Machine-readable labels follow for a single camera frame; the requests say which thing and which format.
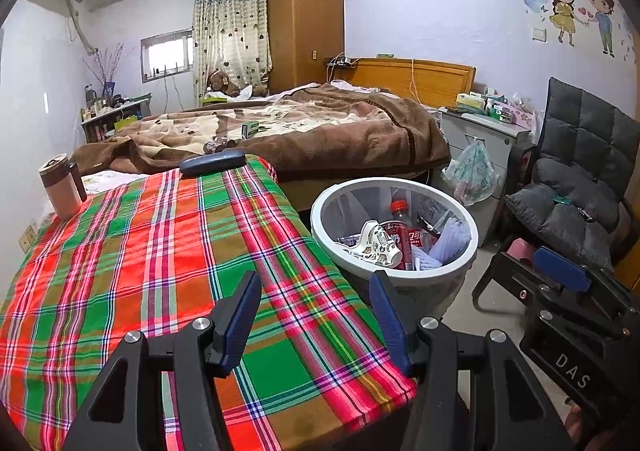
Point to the brown patterned blanket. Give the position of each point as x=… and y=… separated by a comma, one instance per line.
x=350, y=131

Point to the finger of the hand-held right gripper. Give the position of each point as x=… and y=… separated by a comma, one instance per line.
x=530, y=286
x=560, y=268

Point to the white wrapped pipe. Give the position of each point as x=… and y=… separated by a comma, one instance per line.
x=80, y=28

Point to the small green box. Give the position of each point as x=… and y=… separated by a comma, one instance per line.
x=250, y=129

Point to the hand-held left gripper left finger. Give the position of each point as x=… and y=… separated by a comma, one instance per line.
x=240, y=321

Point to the white foam net sleeve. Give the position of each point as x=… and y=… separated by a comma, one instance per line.
x=430, y=258
x=452, y=238

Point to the pale pink bedding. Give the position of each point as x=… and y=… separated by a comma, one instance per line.
x=355, y=86

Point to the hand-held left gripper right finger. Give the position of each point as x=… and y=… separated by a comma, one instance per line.
x=390, y=321

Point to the brown lidded thermos mug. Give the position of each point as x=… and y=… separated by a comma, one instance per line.
x=60, y=196

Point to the wooden wardrobe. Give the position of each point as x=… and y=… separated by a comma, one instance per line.
x=305, y=26

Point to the brown teddy bear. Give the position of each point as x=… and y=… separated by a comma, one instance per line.
x=220, y=83

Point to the pile of small boxes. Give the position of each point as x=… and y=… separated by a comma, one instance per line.
x=492, y=108

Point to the small window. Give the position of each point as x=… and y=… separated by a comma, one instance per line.
x=167, y=56

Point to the power strip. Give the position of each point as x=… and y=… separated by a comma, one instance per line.
x=342, y=62

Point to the wooden bed headboard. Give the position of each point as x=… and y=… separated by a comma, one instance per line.
x=440, y=81

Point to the clear bottle with red label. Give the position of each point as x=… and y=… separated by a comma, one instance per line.
x=405, y=236

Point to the green flat box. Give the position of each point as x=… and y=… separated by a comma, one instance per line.
x=215, y=100

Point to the clear plastic bag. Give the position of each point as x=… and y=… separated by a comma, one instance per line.
x=470, y=171

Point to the pink plastic object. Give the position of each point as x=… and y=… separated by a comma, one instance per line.
x=520, y=249

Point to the spotted curtain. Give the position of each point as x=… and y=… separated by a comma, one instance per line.
x=230, y=31

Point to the wall socket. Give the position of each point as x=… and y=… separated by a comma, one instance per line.
x=27, y=238

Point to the dark patterned pouch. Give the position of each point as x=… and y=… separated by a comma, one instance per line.
x=220, y=146

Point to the vase of dried branches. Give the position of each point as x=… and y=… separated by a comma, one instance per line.
x=107, y=88

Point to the white trash bin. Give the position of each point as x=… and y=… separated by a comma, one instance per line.
x=320, y=216

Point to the shelf desk with cosmetics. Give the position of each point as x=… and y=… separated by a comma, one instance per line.
x=112, y=121

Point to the plaid tablecloth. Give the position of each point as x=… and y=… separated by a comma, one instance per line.
x=125, y=281

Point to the small green packet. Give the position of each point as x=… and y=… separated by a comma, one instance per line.
x=561, y=201

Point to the grey nightstand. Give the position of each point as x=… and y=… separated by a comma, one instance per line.
x=500, y=171

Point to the white floral cloth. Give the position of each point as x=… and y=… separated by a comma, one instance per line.
x=112, y=181

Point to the grey cushioned chair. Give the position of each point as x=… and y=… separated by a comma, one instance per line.
x=575, y=141

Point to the dark blue glasses case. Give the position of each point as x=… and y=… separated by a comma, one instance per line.
x=212, y=162

